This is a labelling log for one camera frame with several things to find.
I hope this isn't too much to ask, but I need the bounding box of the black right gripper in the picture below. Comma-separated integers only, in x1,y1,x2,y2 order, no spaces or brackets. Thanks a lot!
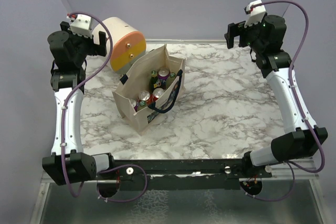
225,16,266,54

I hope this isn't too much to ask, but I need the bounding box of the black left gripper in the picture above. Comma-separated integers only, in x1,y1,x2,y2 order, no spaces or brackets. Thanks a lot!
61,22,106,66

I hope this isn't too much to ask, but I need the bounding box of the beige canvas tote bag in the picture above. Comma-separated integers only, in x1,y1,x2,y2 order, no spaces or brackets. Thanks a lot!
113,45,185,135

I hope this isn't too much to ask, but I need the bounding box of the green Perrier bottle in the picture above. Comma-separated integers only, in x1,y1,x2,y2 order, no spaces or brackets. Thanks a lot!
149,70,161,93

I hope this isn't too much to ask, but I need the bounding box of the purple Fanta can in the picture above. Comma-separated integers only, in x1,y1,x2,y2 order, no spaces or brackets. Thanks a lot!
157,68,170,90
130,99,138,112

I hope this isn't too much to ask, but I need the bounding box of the red cola can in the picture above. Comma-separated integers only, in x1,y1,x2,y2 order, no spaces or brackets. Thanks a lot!
152,88,165,102
138,90,152,105

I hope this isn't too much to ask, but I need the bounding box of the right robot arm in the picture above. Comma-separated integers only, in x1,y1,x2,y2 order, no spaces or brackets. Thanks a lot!
224,15,328,177

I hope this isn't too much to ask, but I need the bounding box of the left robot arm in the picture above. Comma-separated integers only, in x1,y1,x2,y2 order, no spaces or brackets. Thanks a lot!
42,15,116,185

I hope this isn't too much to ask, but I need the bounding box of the white round drawer box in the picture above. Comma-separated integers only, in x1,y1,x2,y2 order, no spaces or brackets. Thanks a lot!
103,17,146,74

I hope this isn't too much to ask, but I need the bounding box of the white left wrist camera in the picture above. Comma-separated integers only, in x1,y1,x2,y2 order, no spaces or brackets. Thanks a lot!
67,14,92,38

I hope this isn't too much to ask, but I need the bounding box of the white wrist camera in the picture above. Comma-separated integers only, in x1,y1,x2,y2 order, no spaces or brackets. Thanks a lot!
67,14,92,38
244,0,266,28

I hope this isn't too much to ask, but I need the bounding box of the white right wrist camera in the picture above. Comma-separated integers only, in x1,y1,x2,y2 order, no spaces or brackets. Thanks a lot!
244,0,266,28

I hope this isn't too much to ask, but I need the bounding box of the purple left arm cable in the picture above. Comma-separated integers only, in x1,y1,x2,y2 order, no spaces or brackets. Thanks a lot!
60,12,148,204

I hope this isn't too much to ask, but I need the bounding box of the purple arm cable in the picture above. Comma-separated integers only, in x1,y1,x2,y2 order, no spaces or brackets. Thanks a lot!
60,12,148,204
245,0,326,202

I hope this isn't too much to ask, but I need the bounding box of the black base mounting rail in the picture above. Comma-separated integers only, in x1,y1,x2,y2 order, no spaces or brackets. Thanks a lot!
91,158,271,191

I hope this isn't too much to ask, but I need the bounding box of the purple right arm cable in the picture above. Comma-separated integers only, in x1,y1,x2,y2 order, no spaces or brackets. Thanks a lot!
245,0,326,202

